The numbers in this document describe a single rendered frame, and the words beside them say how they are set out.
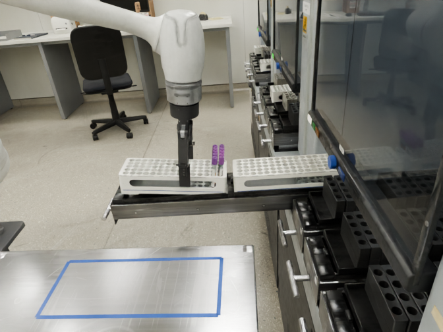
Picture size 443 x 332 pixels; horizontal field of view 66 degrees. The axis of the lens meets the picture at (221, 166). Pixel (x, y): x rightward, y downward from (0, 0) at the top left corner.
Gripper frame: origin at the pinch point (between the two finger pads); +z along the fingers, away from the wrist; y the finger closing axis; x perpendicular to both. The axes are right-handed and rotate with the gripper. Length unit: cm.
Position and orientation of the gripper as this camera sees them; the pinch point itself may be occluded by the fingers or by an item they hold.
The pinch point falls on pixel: (186, 169)
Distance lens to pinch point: 98.1
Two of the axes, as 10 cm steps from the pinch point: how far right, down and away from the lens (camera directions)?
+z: -0.2, 8.7, 5.0
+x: 10.0, 0.2, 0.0
